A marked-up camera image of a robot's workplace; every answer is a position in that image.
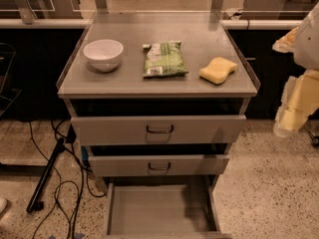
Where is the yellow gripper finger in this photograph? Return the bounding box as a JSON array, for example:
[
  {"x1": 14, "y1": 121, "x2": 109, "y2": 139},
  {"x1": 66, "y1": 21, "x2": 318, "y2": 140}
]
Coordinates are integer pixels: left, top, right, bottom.
[
  {"x1": 273, "y1": 70, "x2": 319, "y2": 137},
  {"x1": 272, "y1": 27, "x2": 298, "y2": 53}
]

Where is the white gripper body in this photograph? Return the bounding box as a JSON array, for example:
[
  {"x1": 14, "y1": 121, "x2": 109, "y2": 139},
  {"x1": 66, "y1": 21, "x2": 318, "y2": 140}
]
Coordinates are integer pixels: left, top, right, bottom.
[{"x1": 294, "y1": 3, "x2": 319, "y2": 70}]

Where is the yellow sponge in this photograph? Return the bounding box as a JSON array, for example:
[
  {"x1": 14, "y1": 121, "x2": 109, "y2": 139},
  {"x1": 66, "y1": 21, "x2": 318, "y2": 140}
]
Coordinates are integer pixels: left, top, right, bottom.
[{"x1": 198, "y1": 57, "x2": 238, "y2": 85}]

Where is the top grey drawer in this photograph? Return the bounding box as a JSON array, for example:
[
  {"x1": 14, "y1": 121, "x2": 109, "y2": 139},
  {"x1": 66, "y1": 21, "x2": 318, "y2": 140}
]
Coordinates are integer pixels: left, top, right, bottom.
[{"x1": 71, "y1": 116, "x2": 246, "y2": 145}]

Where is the grey drawer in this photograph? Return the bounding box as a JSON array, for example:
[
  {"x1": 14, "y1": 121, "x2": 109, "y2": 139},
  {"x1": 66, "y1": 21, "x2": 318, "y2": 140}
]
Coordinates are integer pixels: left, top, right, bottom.
[
  {"x1": 103, "y1": 180, "x2": 232, "y2": 239},
  {"x1": 71, "y1": 116, "x2": 246, "y2": 145},
  {"x1": 89, "y1": 154, "x2": 229, "y2": 177}
]

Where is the grey drawer cabinet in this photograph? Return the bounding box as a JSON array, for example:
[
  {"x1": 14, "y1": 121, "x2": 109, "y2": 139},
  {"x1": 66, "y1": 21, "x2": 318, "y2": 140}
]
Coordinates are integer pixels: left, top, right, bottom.
[{"x1": 55, "y1": 11, "x2": 261, "y2": 239}]

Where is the bottom grey drawer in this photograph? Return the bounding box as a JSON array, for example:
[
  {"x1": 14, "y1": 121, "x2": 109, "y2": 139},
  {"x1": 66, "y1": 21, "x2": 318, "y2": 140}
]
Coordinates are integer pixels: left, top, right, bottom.
[{"x1": 103, "y1": 180, "x2": 232, "y2": 239}]

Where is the middle grey drawer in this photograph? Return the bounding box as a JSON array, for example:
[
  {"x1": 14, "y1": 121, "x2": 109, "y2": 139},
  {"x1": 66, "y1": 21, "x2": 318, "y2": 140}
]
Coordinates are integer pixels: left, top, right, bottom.
[{"x1": 89, "y1": 154, "x2": 229, "y2": 177}]

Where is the green snack bag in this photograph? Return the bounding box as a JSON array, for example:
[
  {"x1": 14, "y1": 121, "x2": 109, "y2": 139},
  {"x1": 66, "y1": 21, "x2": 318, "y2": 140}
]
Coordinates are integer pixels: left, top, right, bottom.
[{"x1": 143, "y1": 41, "x2": 188, "y2": 78}]

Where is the white ceramic bowl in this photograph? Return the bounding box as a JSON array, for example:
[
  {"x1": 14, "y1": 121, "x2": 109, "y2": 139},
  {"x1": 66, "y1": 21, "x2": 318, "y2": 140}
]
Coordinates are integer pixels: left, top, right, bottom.
[{"x1": 83, "y1": 39, "x2": 124, "y2": 72}]

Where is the black pole on floor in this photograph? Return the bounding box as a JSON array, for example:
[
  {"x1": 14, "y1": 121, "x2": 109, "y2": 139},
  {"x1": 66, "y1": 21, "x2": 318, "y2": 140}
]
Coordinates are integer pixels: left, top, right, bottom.
[{"x1": 26, "y1": 137, "x2": 65, "y2": 213}]

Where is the white shoe tip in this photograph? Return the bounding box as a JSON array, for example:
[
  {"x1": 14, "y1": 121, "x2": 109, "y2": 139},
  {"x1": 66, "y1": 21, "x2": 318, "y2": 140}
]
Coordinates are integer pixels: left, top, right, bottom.
[{"x1": 0, "y1": 197, "x2": 8, "y2": 214}]

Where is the black floor cable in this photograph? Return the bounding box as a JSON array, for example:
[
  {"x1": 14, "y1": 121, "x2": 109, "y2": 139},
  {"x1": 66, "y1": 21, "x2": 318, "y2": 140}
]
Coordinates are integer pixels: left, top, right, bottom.
[{"x1": 28, "y1": 119, "x2": 107, "y2": 239}]

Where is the white counter rail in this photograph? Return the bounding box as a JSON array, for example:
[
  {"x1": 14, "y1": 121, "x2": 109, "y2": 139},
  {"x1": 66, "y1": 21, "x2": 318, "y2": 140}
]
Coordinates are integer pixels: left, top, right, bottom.
[{"x1": 0, "y1": 19, "x2": 301, "y2": 30}]

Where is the black wire rack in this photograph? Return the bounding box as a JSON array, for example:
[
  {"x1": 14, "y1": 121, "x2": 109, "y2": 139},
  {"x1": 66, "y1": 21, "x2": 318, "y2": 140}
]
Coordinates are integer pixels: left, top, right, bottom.
[{"x1": 0, "y1": 43, "x2": 21, "y2": 118}]

